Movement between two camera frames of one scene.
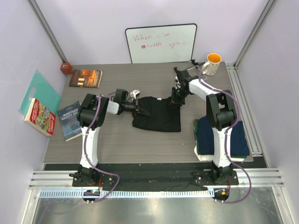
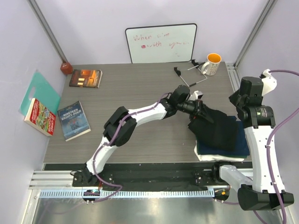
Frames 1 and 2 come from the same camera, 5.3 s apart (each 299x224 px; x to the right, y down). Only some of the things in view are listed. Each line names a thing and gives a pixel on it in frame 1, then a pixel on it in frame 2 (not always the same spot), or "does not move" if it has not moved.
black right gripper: (173, 99) -> (233, 98)
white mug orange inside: (211, 67) does not move
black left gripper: (136, 107) -> (198, 109)
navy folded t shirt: (238, 143) does not move
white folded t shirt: (210, 157) does not move
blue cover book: (71, 126) does not move
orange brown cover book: (85, 78) does not move
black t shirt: (158, 114) -> (222, 132)
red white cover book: (39, 116) does not move
